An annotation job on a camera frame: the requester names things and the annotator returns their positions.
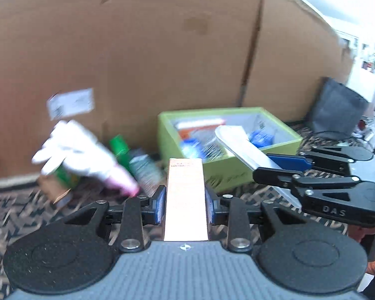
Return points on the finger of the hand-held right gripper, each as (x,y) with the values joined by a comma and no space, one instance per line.
(287,161)
(278,176)

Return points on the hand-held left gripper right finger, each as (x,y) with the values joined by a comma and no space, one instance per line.
(210,206)

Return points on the white plastic piece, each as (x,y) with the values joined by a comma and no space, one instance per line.
(243,148)

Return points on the orange and white carton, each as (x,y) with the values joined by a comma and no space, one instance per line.
(200,126)

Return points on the person's right hand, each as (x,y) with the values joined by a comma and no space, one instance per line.
(361,234)

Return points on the small brown cardboard box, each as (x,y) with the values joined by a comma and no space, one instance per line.
(54,189)

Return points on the white long carton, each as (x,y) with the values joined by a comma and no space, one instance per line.
(186,200)

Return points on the light green box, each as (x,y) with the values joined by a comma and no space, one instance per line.
(228,170)

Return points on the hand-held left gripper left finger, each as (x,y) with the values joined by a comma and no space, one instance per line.
(159,206)

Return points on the black letter-patterned mat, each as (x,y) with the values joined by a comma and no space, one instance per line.
(9,218)

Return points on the white shipping label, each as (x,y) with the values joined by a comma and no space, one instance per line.
(71,103)

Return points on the blue plastic container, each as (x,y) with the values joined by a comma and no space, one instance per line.
(190,149)

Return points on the grey bag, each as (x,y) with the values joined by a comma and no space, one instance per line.
(337,109)

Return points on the white work glove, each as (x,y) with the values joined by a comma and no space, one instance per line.
(78,150)

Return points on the dark spray can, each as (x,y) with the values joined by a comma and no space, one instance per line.
(145,170)

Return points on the green bottle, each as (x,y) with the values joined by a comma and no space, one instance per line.
(119,147)
(65,178)

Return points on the large brown cardboard box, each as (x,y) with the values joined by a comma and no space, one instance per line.
(143,53)

